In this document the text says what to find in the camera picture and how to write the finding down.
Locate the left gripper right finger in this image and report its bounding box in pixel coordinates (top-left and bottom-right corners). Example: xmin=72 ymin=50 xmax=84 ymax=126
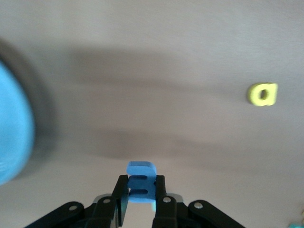
xmin=152 ymin=175 xmax=247 ymax=228

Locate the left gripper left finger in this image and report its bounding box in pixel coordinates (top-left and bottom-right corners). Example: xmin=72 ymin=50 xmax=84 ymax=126
xmin=23 ymin=175 xmax=130 ymax=228

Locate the blue foam letter m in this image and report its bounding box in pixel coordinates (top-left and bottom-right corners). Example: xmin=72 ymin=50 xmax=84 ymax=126
xmin=125 ymin=161 xmax=157 ymax=205

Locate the yellow foam letter a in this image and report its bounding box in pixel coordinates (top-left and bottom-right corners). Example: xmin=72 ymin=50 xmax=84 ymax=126
xmin=248 ymin=82 xmax=278 ymax=107

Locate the blue plate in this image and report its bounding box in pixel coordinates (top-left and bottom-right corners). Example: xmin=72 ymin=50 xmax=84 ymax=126
xmin=0 ymin=57 xmax=36 ymax=187

